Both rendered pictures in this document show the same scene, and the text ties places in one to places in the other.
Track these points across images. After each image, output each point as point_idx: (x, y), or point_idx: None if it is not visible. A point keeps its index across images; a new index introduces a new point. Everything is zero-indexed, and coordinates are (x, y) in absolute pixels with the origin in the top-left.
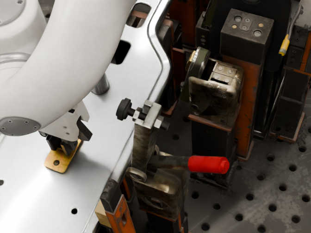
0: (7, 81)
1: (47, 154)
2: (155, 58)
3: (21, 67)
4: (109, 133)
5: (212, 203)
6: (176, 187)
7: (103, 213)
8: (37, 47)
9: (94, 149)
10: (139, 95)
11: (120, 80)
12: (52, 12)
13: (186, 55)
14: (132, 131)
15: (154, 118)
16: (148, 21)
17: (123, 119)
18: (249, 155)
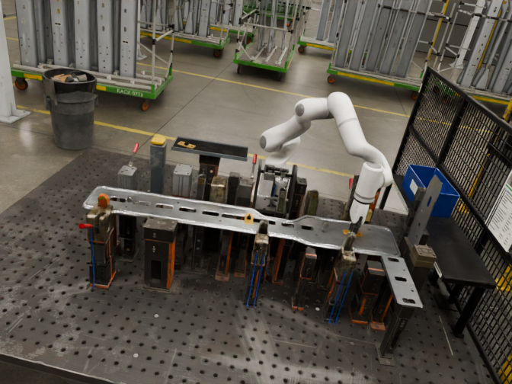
0: (387, 167)
1: (356, 238)
2: (304, 219)
3: (385, 161)
4: (339, 225)
5: None
6: None
7: (371, 210)
8: (382, 155)
9: (347, 228)
10: (321, 221)
11: (318, 225)
12: (375, 149)
13: (248, 267)
14: (335, 220)
15: (359, 174)
16: (289, 222)
17: (332, 223)
18: None
